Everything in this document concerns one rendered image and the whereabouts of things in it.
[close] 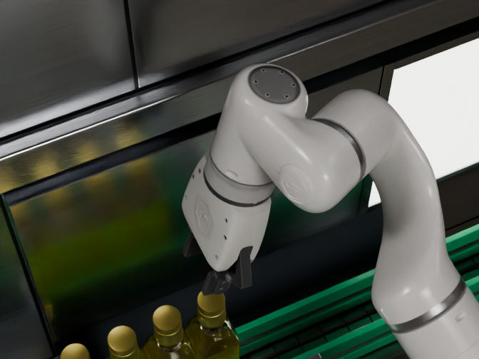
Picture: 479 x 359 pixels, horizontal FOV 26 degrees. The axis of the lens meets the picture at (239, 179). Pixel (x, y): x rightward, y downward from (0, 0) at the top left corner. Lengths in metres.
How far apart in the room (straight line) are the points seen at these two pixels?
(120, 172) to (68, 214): 0.08
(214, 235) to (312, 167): 0.20
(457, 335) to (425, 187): 0.14
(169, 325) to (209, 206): 0.22
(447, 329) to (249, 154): 0.24
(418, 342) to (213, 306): 0.34
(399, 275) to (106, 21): 0.37
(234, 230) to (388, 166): 0.17
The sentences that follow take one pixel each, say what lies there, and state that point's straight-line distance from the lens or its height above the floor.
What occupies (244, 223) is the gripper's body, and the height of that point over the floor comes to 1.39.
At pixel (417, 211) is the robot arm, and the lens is 1.01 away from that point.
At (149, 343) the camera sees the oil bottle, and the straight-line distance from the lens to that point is 1.31.
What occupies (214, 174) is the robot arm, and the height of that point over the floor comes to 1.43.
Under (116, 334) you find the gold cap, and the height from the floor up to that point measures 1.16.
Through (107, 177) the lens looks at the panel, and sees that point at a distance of 1.18.
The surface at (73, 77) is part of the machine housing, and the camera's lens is 1.08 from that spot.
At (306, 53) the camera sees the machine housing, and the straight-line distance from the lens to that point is 1.18.
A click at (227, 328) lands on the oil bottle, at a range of 1.31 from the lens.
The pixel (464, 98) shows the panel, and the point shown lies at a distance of 1.43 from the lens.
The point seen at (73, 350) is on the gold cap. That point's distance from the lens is 1.24.
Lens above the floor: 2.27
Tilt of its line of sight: 56 degrees down
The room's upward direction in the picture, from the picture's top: straight up
